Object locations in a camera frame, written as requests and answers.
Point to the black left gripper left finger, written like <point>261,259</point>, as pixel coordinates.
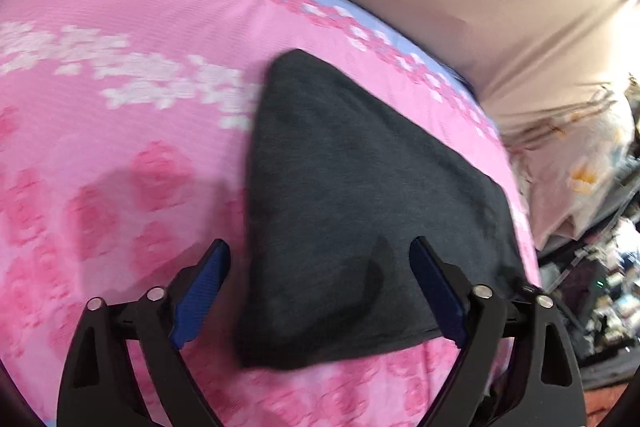
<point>98,386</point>

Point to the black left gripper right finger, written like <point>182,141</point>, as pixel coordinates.
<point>515,367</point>

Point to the dark grey pants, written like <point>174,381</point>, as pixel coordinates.
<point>338,186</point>

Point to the pale pink floral blanket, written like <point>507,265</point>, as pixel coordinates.
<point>566,143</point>

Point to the pink floral bed sheet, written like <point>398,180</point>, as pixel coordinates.
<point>124,126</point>

